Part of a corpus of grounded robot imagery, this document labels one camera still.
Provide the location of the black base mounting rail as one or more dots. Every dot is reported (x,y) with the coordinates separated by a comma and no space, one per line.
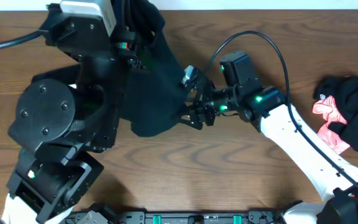
(101,213)

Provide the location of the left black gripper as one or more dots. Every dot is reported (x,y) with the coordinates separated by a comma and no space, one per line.
(81,43)

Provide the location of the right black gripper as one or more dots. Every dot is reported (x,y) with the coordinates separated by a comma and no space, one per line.
(204,101)

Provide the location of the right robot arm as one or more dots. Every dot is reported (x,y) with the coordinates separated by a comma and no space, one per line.
(265,107)

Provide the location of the black t-shirt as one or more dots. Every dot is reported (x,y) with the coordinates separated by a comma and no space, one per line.
(153,98)

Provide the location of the black fabric storage container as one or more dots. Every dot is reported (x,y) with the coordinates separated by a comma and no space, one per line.
(67,75)

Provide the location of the pink crumpled garment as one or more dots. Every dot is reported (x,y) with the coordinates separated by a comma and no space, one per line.
(326,107)

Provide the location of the black crumpled garment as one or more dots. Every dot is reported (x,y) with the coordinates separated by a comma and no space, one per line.
(345,92)

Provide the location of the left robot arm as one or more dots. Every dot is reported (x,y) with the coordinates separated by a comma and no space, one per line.
(65,116)

